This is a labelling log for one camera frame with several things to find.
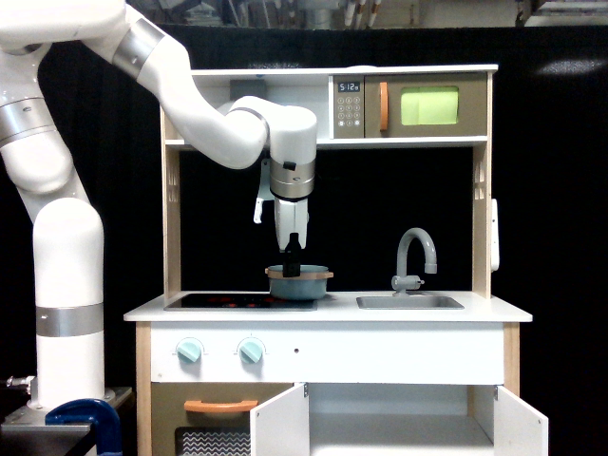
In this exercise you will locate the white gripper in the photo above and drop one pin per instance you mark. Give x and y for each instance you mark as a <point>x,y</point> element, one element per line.
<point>291,224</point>

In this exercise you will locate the teal pot with orange rim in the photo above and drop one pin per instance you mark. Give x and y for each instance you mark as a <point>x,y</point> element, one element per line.
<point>311,284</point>

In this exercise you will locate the white wooden toy kitchen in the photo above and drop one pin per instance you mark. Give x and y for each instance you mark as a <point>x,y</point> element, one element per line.
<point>381,382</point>

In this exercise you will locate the left white cabinet door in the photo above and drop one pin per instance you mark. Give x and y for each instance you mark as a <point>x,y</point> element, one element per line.
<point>281,425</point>

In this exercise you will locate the white cabinet door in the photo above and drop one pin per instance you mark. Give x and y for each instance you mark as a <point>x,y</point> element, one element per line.
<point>519,429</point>
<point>281,425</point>

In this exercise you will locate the right white cabinet door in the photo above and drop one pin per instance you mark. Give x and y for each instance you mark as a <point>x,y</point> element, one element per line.
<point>519,429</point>

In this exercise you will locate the toy cleaver knife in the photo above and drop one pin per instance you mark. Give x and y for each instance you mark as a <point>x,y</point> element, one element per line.
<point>264,192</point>

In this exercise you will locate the right teal stove knob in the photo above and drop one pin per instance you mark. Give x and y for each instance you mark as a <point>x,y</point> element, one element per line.
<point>250,350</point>

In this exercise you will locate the teal stove knob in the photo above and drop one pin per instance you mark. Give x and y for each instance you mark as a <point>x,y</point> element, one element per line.
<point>250,350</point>
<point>189,350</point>

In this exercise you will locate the black toy stovetop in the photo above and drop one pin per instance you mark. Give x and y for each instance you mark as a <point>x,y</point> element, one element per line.
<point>232,302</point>

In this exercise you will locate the grey toy sink basin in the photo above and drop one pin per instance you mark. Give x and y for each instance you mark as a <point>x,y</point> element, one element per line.
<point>408,302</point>

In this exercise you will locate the left teal stove knob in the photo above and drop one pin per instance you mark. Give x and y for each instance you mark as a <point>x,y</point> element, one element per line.
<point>189,350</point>

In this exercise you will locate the grey toy range hood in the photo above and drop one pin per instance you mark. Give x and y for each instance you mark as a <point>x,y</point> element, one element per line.
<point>244,88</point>

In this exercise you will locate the blue C-clamp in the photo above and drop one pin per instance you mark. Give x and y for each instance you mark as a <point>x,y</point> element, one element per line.
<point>103,418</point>

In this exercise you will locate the toy oven with orange handle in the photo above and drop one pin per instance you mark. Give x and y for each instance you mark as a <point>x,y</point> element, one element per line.
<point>168,413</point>

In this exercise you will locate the toy microwave with orange handle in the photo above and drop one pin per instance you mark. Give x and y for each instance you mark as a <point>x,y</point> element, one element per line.
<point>409,106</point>

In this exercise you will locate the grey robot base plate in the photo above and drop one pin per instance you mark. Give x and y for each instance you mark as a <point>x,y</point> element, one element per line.
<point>24,432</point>

